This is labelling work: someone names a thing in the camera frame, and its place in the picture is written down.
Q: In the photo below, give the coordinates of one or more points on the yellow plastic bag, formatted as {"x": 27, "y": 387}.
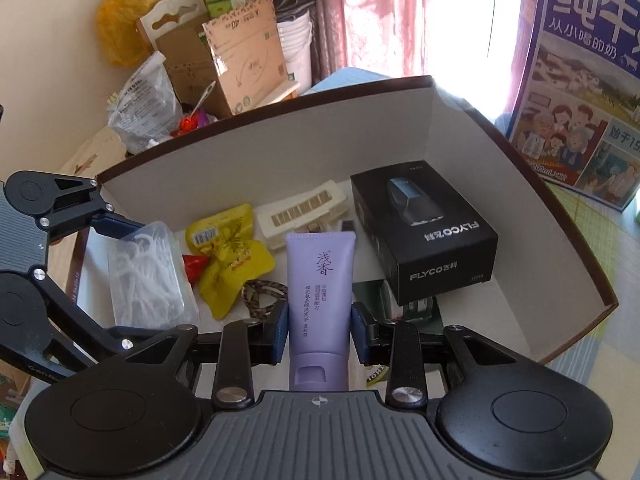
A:
{"x": 117, "y": 33}

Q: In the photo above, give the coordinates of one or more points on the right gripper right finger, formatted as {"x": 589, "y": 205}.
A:
{"x": 395, "y": 345}

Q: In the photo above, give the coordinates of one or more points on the open brown cardboard carton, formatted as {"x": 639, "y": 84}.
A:
{"x": 229, "y": 64}

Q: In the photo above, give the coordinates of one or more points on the cream printed bed sheet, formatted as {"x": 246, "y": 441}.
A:
{"x": 103, "y": 150}

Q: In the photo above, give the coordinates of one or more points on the purple tray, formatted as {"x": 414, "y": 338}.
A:
{"x": 193, "y": 121}

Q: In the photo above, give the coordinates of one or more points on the brown hair claw clip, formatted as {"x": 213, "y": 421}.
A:
{"x": 260, "y": 296}

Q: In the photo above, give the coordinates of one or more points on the purple cream tube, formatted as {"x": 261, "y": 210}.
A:
{"x": 320, "y": 267}

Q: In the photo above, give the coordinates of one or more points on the white bucket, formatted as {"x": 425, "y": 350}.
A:
{"x": 296, "y": 38}

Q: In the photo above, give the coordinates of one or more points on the blue milk carton box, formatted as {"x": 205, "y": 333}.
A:
{"x": 576, "y": 117}

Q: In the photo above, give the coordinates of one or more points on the yellow snack packet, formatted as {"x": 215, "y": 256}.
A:
{"x": 234, "y": 256}

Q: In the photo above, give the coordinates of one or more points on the black shaver box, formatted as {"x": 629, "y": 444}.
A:
{"x": 428, "y": 238}

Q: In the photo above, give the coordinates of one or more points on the green yellow card package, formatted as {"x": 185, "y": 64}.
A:
{"x": 380, "y": 302}

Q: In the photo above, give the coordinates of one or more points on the pink curtain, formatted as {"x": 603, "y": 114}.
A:
{"x": 387, "y": 37}

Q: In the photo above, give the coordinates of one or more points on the cream comb package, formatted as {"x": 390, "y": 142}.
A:
{"x": 317, "y": 207}

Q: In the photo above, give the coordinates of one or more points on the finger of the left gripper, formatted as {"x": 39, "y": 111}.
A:
{"x": 43, "y": 332}
{"x": 63, "y": 205}

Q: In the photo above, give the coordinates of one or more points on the red snack packet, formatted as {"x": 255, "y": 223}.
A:
{"x": 194, "y": 267}

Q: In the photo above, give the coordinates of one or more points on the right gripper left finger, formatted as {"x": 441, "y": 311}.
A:
{"x": 243, "y": 345}

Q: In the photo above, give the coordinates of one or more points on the clear printed plastic bag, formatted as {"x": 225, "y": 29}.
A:
{"x": 146, "y": 111}

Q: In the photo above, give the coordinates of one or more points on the checked table cloth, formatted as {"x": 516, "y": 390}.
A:
{"x": 548, "y": 290}

